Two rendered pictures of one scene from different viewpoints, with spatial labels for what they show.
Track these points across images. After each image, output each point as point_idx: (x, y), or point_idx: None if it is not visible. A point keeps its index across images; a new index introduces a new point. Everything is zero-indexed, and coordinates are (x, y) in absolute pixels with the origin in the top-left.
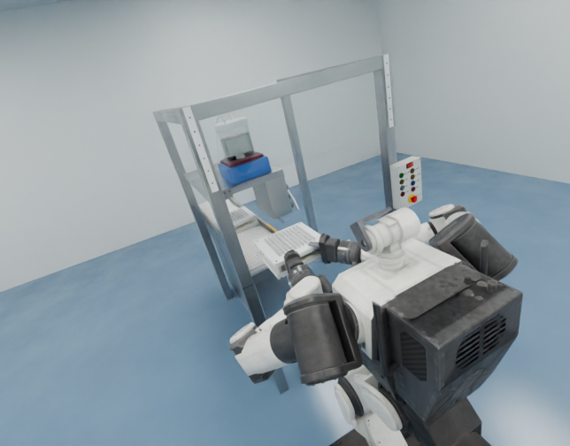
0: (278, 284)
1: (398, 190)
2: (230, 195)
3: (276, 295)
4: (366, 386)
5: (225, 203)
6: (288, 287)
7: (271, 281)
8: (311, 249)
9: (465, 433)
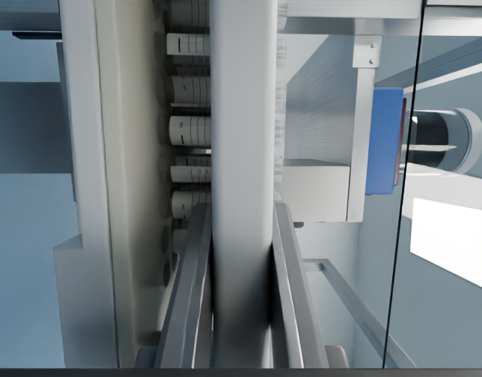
0: (29, 144)
1: None
2: (361, 60)
3: None
4: None
5: (377, 13)
6: (10, 168)
7: (45, 127)
8: (241, 222)
9: None
